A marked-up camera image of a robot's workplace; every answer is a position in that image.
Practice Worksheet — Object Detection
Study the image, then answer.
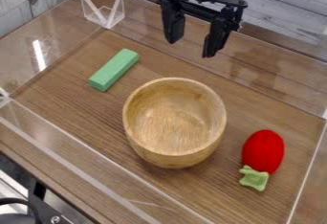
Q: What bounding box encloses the green rectangular block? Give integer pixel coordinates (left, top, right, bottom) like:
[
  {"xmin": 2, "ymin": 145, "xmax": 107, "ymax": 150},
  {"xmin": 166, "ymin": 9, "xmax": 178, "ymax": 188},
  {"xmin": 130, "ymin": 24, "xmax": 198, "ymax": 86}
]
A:
[{"xmin": 88, "ymin": 49, "xmax": 139, "ymax": 92}]

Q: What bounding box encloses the black cable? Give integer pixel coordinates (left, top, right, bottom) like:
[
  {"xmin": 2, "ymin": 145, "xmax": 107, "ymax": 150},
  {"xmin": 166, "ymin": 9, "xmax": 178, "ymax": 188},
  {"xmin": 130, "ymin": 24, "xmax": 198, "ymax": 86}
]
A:
[{"xmin": 0, "ymin": 197, "xmax": 38, "ymax": 224}]

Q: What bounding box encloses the clear acrylic corner bracket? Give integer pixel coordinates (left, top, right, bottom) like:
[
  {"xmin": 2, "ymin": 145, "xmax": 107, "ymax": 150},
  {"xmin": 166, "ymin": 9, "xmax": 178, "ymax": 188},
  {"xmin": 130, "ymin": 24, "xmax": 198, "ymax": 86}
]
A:
[{"xmin": 80, "ymin": 0, "xmax": 126, "ymax": 30}]

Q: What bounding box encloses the brown wooden bowl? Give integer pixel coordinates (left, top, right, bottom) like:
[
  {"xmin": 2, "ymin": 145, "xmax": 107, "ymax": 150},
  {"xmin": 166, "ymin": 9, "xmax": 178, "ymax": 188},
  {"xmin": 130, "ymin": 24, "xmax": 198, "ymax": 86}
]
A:
[{"xmin": 123, "ymin": 78, "xmax": 227, "ymax": 168}]

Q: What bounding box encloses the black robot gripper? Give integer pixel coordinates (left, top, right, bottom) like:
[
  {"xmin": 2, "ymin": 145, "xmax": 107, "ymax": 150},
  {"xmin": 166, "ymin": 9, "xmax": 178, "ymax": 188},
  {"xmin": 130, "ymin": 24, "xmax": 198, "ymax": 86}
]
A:
[{"xmin": 159, "ymin": 0, "xmax": 249, "ymax": 57}]

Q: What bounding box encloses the black table leg bracket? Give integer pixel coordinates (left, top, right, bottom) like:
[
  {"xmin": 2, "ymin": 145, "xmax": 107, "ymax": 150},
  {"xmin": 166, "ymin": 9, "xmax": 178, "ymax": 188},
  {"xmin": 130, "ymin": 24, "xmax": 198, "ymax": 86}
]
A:
[{"xmin": 28, "ymin": 181, "xmax": 74, "ymax": 224}]

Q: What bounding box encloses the red plush strawberry toy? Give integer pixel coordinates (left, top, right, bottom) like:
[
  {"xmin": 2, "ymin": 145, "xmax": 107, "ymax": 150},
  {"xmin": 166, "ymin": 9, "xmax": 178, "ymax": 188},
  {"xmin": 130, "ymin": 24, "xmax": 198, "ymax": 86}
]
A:
[{"xmin": 239, "ymin": 129, "xmax": 285, "ymax": 191}]

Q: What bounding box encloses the clear acrylic tray wall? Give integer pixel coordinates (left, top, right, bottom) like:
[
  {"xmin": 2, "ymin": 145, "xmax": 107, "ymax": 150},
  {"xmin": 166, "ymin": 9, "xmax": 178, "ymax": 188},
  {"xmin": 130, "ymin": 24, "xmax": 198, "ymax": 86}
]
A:
[{"xmin": 0, "ymin": 89, "xmax": 214, "ymax": 224}]

